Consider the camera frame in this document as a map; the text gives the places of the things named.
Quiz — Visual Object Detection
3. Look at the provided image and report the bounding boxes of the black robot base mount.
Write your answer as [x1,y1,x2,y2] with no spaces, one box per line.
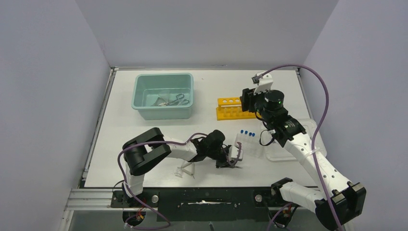
[111,181,286,231]

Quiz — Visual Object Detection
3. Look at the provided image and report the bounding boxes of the teal plastic bin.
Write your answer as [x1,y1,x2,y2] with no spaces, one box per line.
[131,73,194,120]

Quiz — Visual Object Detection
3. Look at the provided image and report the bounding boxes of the blue capped tube box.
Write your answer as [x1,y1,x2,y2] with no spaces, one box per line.
[233,129,263,158]

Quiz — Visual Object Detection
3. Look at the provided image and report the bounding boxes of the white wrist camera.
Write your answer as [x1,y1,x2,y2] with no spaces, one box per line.
[252,73,274,95]
[228,144,243,161]

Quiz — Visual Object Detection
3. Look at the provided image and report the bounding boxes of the metal crucible tongs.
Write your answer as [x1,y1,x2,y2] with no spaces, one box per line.
[161,93,190,106]

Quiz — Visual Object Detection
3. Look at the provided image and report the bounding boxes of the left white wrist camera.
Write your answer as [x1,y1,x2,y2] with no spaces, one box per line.
[228,144,243,161]

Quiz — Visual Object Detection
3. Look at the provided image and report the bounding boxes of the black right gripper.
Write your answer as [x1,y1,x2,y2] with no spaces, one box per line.
[241,85,273,124]

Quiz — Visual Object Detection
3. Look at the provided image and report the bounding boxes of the small glass flask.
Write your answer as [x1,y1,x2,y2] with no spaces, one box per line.
[174,168,184,178]

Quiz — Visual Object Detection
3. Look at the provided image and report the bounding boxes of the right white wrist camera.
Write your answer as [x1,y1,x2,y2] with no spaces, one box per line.
[252,73,274,95]

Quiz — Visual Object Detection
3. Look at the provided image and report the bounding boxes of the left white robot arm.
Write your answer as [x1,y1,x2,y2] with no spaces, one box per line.
[118,127,243,197]

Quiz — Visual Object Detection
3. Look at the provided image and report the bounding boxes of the yellow test tube rack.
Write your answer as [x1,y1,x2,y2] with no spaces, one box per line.
[216,97,256,121]

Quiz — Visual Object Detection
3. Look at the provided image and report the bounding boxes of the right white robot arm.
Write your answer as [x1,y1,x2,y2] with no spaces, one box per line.
[240,89,367,231]

